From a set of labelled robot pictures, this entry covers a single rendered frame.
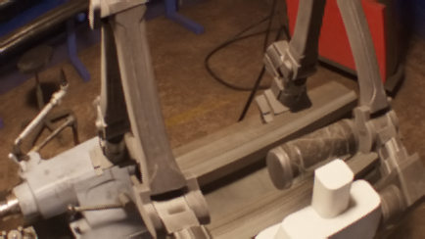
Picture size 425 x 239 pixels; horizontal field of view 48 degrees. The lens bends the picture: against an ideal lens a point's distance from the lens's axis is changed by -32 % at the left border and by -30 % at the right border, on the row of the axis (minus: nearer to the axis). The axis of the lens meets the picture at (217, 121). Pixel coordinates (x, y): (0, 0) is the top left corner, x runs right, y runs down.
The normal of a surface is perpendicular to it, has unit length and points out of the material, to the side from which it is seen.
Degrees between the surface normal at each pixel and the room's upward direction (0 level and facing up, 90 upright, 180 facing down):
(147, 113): 67
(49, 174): 0
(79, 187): 82
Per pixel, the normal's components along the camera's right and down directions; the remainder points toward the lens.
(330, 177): -0.07, -0.82
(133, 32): 0.36, 0.13
